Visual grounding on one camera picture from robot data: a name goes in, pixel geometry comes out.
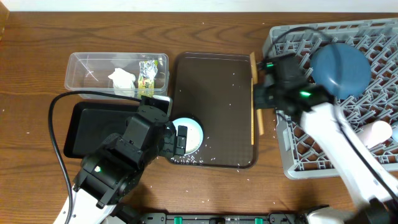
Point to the brown serving tray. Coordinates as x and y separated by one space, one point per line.
215 91

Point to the wooden chopstick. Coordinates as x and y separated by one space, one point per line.
257 113
252 124

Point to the foil and yellow snack wrapper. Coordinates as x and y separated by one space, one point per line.
146 81

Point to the grey dishwasher rack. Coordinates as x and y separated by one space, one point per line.
301 156

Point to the clear plastic bin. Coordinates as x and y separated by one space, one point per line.
89 71

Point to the black plastic tray bin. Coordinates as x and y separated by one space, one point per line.
91 123

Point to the blue cup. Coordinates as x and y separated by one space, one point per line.
395 131

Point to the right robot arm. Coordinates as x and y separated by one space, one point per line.
372 188

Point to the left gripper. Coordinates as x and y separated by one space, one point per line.
175 147

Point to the pink cup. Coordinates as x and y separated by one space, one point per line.
375 133

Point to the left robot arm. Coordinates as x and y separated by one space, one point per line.
108 174

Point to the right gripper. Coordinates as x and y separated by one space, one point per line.
259 102

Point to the light blue rice bowl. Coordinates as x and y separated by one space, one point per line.
194 133

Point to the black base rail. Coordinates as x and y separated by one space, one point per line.
217 218

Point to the white tissue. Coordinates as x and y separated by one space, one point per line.
123 82

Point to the blue plate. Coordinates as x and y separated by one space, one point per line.
342 69

